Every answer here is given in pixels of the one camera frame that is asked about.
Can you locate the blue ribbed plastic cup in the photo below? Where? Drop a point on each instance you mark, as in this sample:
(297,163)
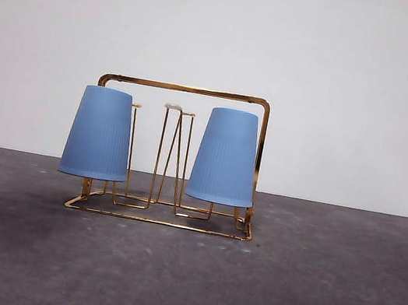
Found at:
(98,134)
(225,164)

